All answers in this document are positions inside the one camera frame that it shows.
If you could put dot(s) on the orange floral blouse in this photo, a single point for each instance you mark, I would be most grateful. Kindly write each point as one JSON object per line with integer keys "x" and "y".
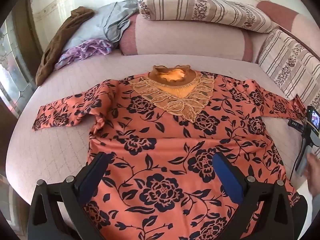
{"x": 160, "y": 142}

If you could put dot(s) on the pink bolster pillow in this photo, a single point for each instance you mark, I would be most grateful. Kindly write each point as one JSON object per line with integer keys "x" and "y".
{"x": 187, "y": 40}

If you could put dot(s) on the frosted glass window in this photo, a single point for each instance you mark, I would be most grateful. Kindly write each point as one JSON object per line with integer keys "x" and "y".
{"x": 15, "y": 75}

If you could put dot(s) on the striped pillow on top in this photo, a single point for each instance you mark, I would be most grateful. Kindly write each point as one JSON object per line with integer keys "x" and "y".
{"x": 212, "y": 7}

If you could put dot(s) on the pink folded blanket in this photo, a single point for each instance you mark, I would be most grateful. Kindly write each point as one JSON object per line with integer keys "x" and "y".
{"x": 287, "y": 15}

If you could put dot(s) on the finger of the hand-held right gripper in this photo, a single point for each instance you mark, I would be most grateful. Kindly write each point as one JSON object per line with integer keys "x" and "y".
{"x": 296, "y": 124}

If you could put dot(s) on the brown cloth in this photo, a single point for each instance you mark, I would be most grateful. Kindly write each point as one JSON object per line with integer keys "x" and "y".
{"x": 57, "y": 42}

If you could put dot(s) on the person's right hand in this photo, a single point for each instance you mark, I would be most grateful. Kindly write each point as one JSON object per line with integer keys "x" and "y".
{"x": 313, "y": 175}

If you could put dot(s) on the purple patterned cloth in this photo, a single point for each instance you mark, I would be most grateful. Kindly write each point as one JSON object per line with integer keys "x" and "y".
{"x": 85, "y": 50}

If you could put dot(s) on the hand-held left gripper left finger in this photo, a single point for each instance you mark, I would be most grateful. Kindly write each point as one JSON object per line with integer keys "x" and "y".
{"x": 91, "y": 175}

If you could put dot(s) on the striped floral pillow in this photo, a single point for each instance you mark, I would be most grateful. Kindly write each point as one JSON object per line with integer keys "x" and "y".
{"x": 292, "y": 62}

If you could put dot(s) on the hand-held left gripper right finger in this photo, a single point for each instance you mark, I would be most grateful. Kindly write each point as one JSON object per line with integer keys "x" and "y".
{"x": 228, "y": 177}

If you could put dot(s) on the light blue-grey cloth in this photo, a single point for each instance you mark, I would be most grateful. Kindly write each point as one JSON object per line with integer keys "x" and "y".
{"x": 100, "y": 25}

